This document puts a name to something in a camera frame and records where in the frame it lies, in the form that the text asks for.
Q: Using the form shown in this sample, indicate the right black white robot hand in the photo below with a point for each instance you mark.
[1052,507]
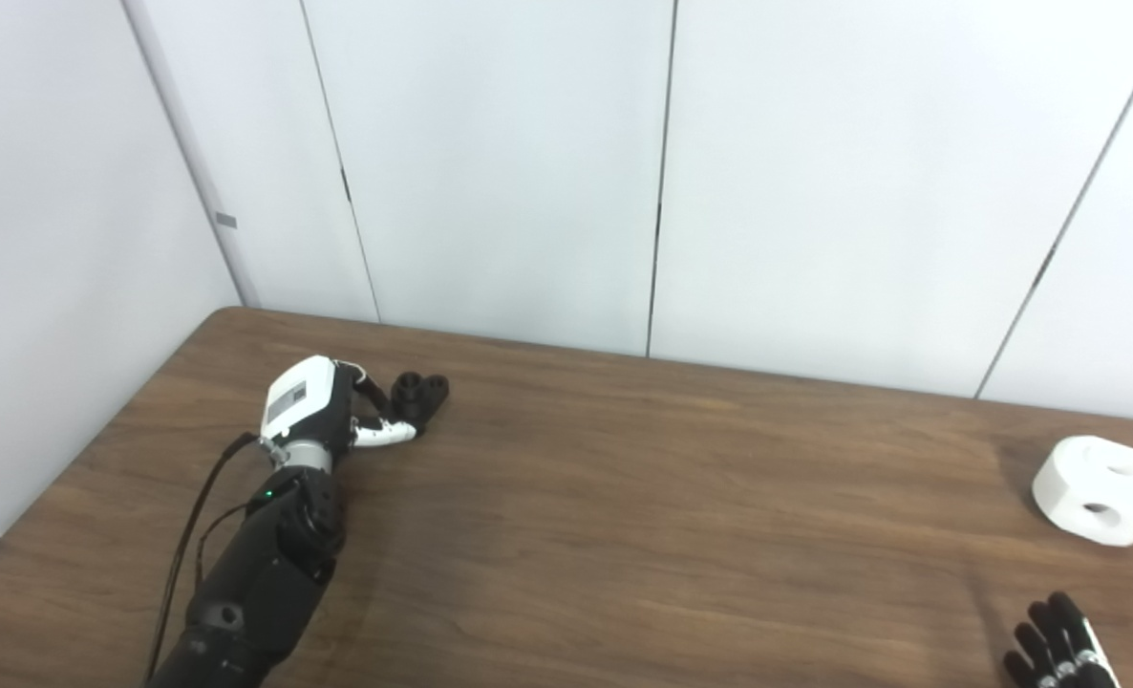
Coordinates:
[1054,650]

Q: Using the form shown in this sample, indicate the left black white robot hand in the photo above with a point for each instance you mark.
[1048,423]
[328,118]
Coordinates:
[299,397]

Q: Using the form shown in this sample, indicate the black flanged holder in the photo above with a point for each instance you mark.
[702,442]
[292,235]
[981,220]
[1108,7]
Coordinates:
[421,394]

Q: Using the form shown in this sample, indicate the round white plastic piece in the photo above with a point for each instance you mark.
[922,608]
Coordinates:
[1068,483]

